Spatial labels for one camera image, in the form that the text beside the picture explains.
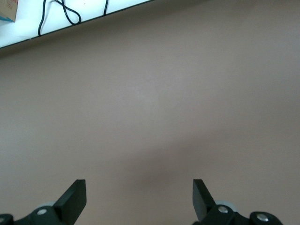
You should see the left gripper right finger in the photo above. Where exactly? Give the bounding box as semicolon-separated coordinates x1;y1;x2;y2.
192;179;282;225

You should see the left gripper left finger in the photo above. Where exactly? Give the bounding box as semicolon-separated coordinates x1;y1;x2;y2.
0;179;87;225

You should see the cardboard box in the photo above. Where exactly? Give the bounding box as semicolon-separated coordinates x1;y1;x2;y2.
0;0;19;23

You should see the looped black floor cable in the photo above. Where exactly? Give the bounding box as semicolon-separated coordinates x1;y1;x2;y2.
37;0;82;37

